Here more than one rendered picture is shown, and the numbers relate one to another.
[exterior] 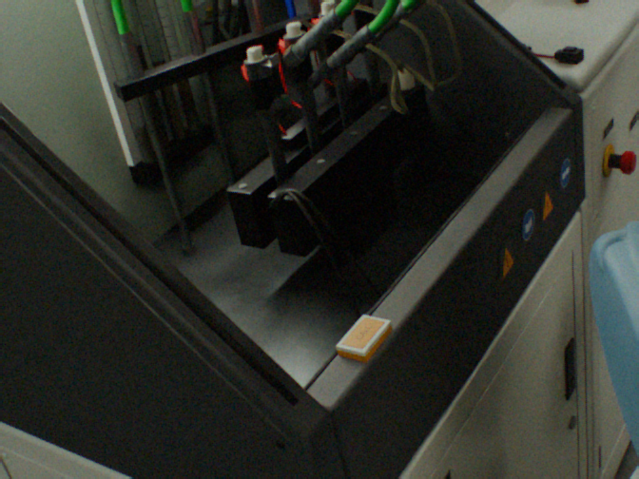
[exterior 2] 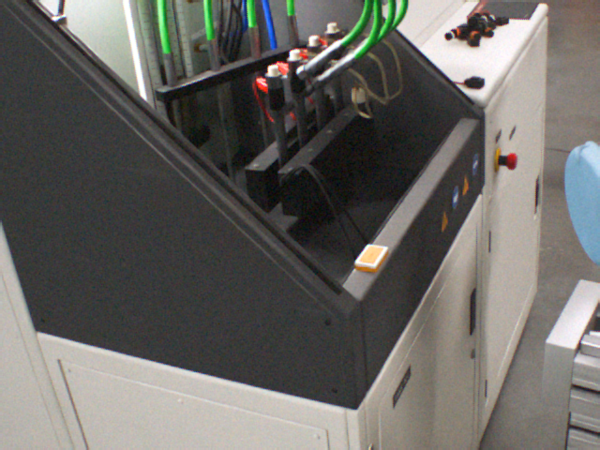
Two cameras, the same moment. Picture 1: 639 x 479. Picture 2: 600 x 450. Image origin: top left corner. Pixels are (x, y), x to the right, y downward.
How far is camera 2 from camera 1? 39 cm
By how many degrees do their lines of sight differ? 9
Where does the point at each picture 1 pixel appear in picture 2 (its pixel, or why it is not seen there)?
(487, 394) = (430, 315)
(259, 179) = (266, 161)
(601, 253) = (577, 154)
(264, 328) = not seen: hidden behind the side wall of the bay
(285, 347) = not seen: hidden behind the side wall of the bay
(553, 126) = (469, 130)
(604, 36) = (495, 70)
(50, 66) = not seen: hidden behind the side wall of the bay
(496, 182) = (437, 165)
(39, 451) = (106, 361)
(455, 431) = (413, 337)
